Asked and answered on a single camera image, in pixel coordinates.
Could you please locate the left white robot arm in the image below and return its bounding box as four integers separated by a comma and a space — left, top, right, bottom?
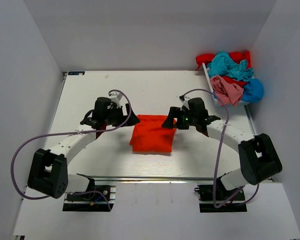
27, 97, 140, 200

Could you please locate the blue t-shirt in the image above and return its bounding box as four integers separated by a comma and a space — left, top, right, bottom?
241, 78, 264, 103

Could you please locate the white laundry basket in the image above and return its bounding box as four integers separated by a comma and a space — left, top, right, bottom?
201, 63, 249, 108

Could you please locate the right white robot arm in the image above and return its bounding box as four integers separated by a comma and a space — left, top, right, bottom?
161, 97, 283, 200

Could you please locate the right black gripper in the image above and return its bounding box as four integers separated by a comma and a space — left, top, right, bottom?
162, 106, 198, 130

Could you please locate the red t-shirt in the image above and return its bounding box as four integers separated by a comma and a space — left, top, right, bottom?
195, 50, 252, 87

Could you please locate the orange t-shirt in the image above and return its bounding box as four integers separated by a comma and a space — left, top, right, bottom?
129, 114, 176, 154

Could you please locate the blue table sticker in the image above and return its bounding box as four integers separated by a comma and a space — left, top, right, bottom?
67, 71, 85, 76

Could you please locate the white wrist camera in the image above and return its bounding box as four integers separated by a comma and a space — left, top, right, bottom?
179, 96, 190, 111
108, 91, 123, 108

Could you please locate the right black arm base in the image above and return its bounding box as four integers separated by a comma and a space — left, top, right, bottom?
195, 183, 248, 214

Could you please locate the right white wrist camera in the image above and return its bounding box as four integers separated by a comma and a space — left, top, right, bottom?
179, 96, 190, 111

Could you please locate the pink t-shirt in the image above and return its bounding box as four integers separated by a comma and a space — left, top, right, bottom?
210, 75, 244, 107

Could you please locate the aluminium table rail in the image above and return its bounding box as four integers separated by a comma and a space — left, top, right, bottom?
33, 174, 275, 184

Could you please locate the teal t-shirt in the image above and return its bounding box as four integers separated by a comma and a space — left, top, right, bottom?
207, 51, 254, 82

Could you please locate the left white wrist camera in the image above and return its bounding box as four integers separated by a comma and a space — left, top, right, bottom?
108, 91, 123, 108

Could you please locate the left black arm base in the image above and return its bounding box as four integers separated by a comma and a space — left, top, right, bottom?
62, 174, 116, 212

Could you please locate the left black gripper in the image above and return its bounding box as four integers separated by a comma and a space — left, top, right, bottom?
104, 103, 140, 128

